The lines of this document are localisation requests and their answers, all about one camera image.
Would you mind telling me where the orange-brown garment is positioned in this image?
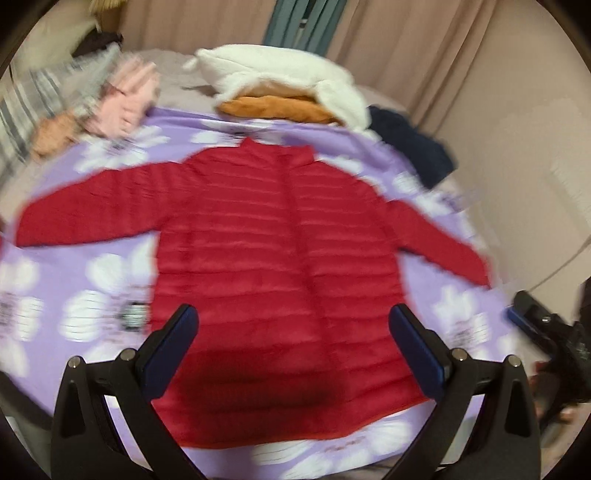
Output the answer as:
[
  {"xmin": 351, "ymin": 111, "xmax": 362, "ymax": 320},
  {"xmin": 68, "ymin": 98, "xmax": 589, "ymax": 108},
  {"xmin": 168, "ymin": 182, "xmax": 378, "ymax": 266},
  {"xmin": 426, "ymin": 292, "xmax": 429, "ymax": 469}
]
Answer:
[{"xmin": 217, "ymin": 95, "xmax": 342, "ymax": 125}]

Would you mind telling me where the navy blue garment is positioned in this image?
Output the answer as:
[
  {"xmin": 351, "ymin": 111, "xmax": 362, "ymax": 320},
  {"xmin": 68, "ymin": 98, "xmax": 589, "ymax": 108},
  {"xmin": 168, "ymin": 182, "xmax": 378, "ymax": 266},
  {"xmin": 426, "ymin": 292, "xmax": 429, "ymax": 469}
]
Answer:
[{"xmin": 369, "ymin": 105, "xmax": 457, "ymax": 190}]

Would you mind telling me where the purple floral bed sheet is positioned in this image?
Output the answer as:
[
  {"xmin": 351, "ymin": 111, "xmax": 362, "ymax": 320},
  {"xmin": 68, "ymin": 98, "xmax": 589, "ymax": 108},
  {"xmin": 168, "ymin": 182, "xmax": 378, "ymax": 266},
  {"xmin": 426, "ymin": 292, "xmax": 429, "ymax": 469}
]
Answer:
[{"xmin": 1, "ymin": 109, "xmax": 516, "ymax": 479}]

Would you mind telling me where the small tan garment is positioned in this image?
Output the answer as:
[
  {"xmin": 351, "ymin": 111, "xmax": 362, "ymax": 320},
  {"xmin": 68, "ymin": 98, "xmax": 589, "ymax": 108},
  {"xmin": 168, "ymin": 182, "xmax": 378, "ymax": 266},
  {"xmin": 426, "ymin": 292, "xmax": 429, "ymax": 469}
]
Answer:
[{"xmin": 31, "ymin": 111, "xmax": 81, "ymax": 161}]

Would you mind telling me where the black garment on pillow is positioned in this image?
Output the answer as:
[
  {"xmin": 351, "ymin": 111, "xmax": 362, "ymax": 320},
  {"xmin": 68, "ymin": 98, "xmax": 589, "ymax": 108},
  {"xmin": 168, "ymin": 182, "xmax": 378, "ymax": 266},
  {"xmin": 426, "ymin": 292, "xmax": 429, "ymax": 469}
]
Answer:
[{"xmin": 71, "ymin": 29, "xmax": 123, "ymax": 58}]

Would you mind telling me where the white fleece garment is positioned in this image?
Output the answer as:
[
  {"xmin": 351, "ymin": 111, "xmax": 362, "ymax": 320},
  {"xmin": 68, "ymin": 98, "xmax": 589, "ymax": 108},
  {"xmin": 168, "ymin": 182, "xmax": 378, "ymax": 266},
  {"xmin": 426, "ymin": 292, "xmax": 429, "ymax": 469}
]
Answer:
[{"xmin": 183, "ymin": 44, "xmax": 370, "ymax": 131}]

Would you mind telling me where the teal curtain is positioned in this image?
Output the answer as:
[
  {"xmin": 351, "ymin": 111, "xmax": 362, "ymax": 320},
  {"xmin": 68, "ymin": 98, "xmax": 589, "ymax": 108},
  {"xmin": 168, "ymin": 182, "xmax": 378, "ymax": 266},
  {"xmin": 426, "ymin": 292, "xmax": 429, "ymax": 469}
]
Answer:
[{"xmin": 263, "ymin": 0, "xmax": 348, "ymax": 56}]

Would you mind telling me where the straw tassel hanging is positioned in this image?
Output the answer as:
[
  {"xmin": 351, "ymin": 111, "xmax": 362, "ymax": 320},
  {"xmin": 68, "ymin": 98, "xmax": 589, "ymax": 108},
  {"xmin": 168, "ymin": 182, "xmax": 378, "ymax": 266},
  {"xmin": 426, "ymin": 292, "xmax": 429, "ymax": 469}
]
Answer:
[{"xmin": 89, "ymin": 0, "xmax": 127, "ymax": 14}]

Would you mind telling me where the pink garment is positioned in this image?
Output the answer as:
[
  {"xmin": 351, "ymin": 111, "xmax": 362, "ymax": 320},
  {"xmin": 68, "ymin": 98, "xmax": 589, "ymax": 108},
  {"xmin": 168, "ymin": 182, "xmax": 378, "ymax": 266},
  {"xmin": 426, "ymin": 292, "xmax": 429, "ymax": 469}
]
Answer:
[{"xmin": 96, "ymin": 56, "xmax": 159, "ymax": 138}]

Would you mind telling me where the grey plaid garment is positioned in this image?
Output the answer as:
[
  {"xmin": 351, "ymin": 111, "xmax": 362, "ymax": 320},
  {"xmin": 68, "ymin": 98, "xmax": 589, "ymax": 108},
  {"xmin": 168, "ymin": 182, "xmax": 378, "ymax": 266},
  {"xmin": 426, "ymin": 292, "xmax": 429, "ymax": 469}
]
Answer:
[{"xmin": 1, "ymin": 43, "xmax": 121, "ymax": 185}]

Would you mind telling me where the red puffer jacket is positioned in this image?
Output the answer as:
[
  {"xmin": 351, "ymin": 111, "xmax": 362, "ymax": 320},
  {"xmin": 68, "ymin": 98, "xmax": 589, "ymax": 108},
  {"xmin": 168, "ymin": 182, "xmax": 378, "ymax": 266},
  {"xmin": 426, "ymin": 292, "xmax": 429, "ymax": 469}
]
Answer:
[{"xmin": 16, "ymin": 139, "xmax": 491, "ymax": 449}]

